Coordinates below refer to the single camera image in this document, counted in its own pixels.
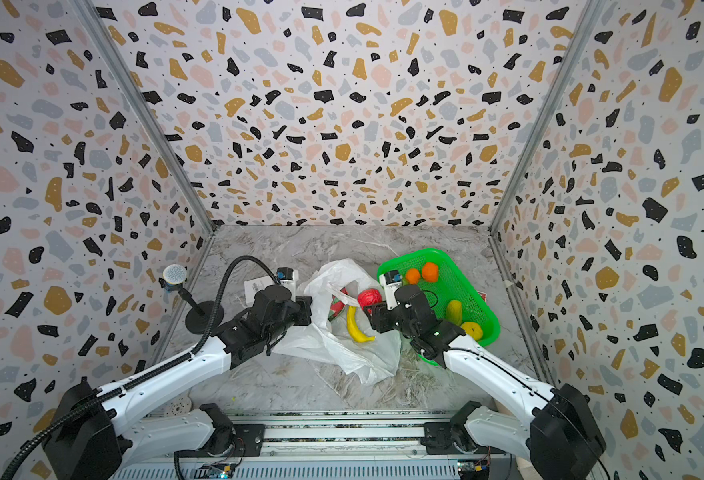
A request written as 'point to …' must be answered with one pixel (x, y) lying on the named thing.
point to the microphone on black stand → (200, 313)
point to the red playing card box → (483, 295)
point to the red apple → (368, 297)
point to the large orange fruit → (430, 272)
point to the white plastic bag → (332, 343)
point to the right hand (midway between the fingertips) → (368, 301)
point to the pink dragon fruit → (337, 305)
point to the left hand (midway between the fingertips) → (314, 294)
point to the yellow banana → (357, 334)
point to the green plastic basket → (450, 286)
